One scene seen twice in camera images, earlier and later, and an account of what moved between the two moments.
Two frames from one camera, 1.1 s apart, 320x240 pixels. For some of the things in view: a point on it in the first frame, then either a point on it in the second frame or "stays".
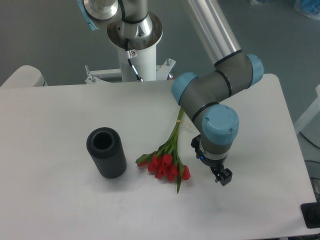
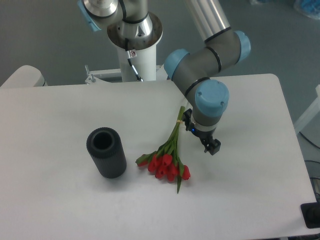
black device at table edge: [310, 212] stays
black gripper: [216, 166] -> [207, 138]
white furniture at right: [309, 115] stays
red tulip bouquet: [164, 161] stays
